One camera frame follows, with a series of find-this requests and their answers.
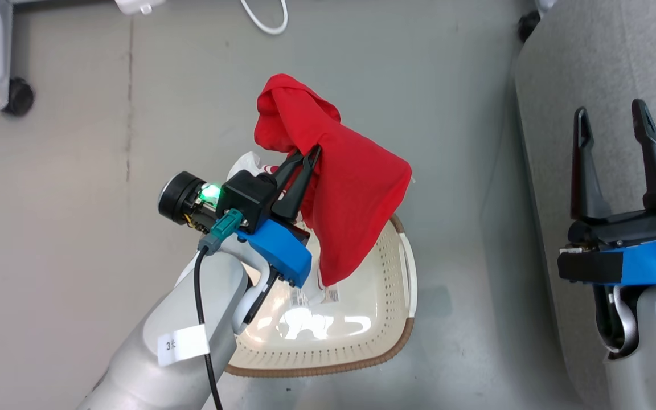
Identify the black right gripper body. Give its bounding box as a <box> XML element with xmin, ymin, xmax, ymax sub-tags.
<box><xmin>567</xmin><ymin>192</ymin><xmax>656</xmax><ymax>252</ymax></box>

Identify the white power adapter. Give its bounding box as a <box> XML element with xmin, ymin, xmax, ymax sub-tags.
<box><xmin>114</xmin><ymin>0</ymin><xmax>167</xmax><ymax>15</ymax></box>

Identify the black caster wheel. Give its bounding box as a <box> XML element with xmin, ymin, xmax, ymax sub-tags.
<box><xmin>3</xmin><ymin>77</ymin><xmax>36</xmax><ymax>118</ymax></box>

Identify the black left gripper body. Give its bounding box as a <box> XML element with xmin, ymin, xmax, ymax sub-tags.
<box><xmin>158</xmin><ymin>171</ymin><xmax>225</xmax><ymax>228</ymax></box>

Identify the red cloth garment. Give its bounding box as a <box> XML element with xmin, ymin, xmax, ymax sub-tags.
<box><xmin>228</xmin><ymin>73</ymin><xmax>414</xmax><ymax>308</ymax></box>

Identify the white paper label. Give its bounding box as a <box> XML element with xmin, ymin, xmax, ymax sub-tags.
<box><xmin>157</xmin><ymin>325</ymin><xmax>211</xmax><ymax>367</ymax></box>

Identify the grey fabric sofa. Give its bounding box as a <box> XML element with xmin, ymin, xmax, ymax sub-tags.
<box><xmin>513</xmin><ymin>0</ymin><xmax>656</xmax><ymax>410</ymax></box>

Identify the cream perforated laundry basket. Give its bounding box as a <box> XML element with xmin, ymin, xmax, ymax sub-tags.
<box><xmin>225</xmin><ymin>214</ymin><xmax>419</xmax><ymax>378</ymax></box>

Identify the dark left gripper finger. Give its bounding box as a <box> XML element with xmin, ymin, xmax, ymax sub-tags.
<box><xmin>272</xmin><ymin>145</ymin><xmax>322</xmax><ymax>223</ymax></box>
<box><xmin>274</xmin><ymin>151</ymin><xmax>307</xmax><ymax>201</ymax></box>

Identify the black cable with teal plug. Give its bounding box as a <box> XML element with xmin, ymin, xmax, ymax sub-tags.
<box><xmin>193</xmin><ymin>208</ymin><xmax>244</xmax><ymax>410</ymax></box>

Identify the white looped cable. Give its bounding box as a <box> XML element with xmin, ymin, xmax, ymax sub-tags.
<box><xmin>240</xmin><ymin>0</ymin><xmax>289</xmax><ymax>36</ymax></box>

